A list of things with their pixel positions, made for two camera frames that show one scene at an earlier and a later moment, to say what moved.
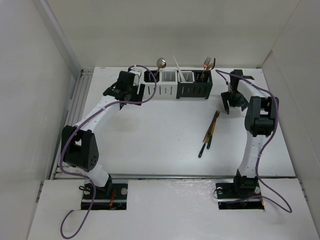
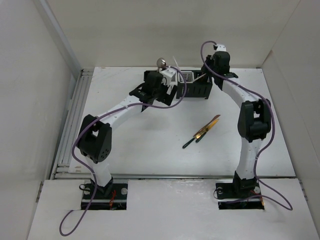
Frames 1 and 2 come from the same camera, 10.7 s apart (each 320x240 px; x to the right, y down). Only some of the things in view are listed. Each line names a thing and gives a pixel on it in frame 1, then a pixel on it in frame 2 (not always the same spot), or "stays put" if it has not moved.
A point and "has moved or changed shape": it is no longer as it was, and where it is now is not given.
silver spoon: (160, 63) stays put
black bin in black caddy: (206, 76) stays put
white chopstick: (182, 78) has moved or changed shape
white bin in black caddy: (188, 75) stays put
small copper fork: (216, 115) -> (201, 76)
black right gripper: (242, 102) -> (209, 59)
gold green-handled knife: (210, 138) -> (207, 129)
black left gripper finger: (141, 90) -> (170, 93)
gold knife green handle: (206, 140) -> (196, 137)
